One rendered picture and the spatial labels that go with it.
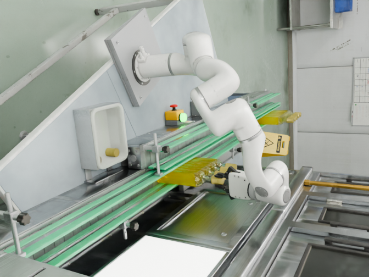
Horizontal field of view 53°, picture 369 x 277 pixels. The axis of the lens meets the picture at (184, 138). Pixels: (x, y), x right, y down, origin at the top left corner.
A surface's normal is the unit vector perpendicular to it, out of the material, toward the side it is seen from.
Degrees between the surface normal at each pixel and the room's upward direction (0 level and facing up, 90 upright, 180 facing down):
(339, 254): 90
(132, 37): 3
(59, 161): 0
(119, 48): 3
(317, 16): 90
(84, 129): 90
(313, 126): 90
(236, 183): 107
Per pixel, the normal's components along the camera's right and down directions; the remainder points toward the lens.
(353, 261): -0.07, -0.97
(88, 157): -0.48, 0.23
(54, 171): 0.87, 0.04
